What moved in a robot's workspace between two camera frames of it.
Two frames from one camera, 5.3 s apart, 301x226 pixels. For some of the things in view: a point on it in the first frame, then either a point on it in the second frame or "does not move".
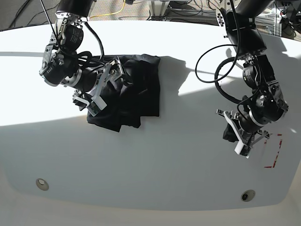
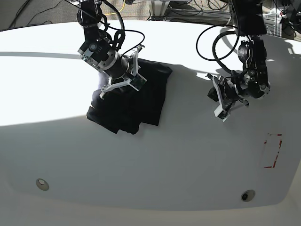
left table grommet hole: [42, 184] does not move
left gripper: [92, 79] to [133, 60]
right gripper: [245, 132] to [225, 91]
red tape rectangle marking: [275, 157] does not move
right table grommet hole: [248, 195] does not move
